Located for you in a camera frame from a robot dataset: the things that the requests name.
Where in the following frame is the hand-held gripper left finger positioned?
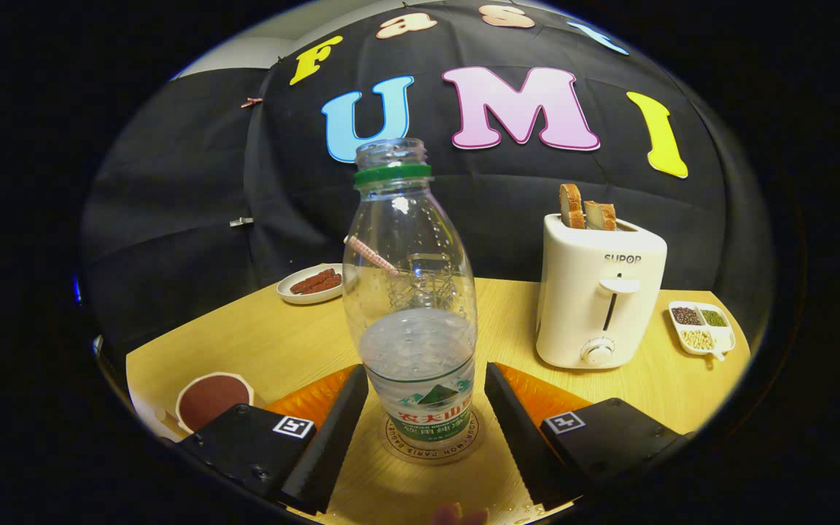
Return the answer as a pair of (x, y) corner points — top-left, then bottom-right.
(172, 363), (370, 516)

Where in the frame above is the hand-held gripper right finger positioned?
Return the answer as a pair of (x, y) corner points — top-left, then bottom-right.
(483, 362), (692, 513)

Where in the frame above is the round cork coaster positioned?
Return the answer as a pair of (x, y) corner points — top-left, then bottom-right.
(378, 408), (481, 466)

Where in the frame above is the cream cup with wooden handle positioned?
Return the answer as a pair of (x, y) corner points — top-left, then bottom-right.
(157, 372), (268, 438)

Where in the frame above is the clear plastic juice bottle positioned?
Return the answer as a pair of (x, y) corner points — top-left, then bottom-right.
(342, 138), (478, 451)

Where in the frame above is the wooden table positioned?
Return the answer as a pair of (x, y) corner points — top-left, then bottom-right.
(125, 276), (751, 525)

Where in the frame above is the white toaster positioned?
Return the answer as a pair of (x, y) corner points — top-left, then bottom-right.
(535, 213), (669, 370)

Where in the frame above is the small white plate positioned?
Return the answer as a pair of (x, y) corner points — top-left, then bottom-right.
(276, 263), (346, 305)

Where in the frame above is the clear patterned drinking glass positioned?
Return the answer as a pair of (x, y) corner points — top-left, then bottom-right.
(389, 252), (459, 313)

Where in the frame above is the pink striped straw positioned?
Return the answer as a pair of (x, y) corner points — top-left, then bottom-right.
(343, 235), (400, 276)

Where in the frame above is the white divided dish of beans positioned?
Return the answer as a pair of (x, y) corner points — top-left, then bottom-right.
(668, 300), (736, 362)

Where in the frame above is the toast slice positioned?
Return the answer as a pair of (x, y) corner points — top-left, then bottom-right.
(559, 183), (587, 230)
(584, 201), (618, 232)

